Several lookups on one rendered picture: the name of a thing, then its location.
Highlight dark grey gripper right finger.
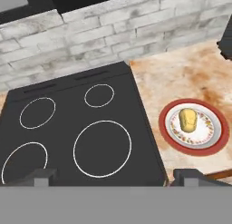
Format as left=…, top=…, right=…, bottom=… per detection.
left=173, top=169, right=231, bottom=188

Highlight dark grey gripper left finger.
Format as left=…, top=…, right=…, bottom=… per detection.
left=6, top=168, right=58, bottom=188

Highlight yellow potato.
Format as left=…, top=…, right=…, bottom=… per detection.
left=179, top=107, right=198, bottom=133

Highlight black microwave oven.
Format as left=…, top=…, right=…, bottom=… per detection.
left=217, top=21, right=232, bottom=62

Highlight red rimmed floral plate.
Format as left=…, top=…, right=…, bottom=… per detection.
left=158, top=98, right=230, bottom=157

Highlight black hob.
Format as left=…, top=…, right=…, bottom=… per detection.
left=0, top=60, right=169, bottom=188

